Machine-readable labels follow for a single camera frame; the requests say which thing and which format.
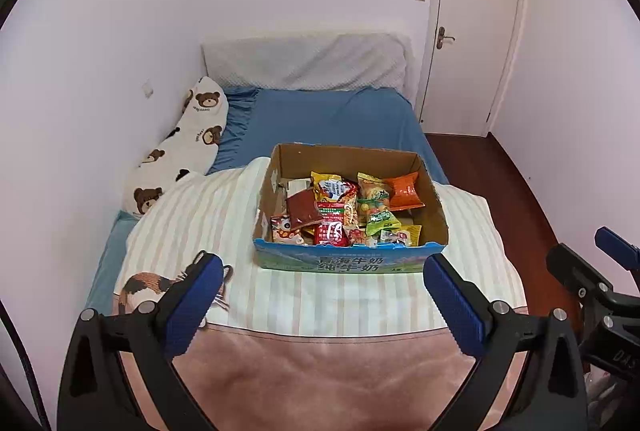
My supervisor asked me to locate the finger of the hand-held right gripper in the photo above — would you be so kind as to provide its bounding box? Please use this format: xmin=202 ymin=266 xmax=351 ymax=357
xmin=594 ymin=226 xmax=640 ymax=273
xmin=546 ymin=243 xmax=616 ymax=312

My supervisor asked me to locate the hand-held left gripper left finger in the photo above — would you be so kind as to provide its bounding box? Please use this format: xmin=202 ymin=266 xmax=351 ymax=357
xmin=56 ymin=252 xmax=226 ymax=431

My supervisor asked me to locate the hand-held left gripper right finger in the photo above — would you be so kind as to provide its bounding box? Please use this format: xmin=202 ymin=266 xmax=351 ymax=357
xmin=422 ymin=252 xmax=588 ymax=431

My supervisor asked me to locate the cardboard box with blue side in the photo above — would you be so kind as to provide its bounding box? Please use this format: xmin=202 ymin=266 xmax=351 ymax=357
xmin=252 ymin=142 xmax=450 ymax=274

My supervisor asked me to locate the orange chip packet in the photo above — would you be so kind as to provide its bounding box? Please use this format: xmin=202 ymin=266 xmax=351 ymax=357
xmin=386 ymin=171 xmax=426 ymax=211

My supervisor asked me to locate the dark red snack packet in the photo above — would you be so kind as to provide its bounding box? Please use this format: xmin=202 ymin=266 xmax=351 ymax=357
xmin=285 ymin=188 xmax=326 ymax=228

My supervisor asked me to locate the green snack packet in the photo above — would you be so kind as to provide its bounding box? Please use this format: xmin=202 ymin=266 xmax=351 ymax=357
xmin=365 ymin=210 xmax=402 ymax=237

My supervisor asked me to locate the small pink snack packet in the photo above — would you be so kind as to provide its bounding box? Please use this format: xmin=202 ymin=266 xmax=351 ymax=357
xmin=347 ymin=228 xmax=379 ymax=248

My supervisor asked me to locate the striped cat print blanket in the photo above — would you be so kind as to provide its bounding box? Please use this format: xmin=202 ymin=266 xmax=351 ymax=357
xmin=112 ymin=156 xmax=530 ymax=431

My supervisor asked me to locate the clear yellow-topped snack bag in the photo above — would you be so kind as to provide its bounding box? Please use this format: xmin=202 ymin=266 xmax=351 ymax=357
xmin=356 ymin=172 xmax=391 ymax=217

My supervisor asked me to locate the bear print pillow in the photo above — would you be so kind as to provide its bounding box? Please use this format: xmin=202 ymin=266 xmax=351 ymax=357
xmin=122 ymin=76 xmax=231 ymax=218

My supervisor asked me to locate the grey padded headboard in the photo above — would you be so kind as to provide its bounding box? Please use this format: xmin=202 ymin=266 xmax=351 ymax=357
xmin=201 ymin=31 xmax=413 ymax=93

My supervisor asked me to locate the white door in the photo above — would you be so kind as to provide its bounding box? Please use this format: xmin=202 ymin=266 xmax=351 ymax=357
xmin=417 ymin=0 xmax=528 ymax=137

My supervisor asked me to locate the black cable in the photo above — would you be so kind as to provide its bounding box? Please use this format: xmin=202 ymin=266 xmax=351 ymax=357
xmin=0 ymin=300 xmax=53 ymax=431

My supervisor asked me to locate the metal door handle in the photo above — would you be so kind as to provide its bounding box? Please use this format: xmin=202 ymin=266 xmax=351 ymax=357
xmin=434 ymin=26 xmax=457 ymax=50

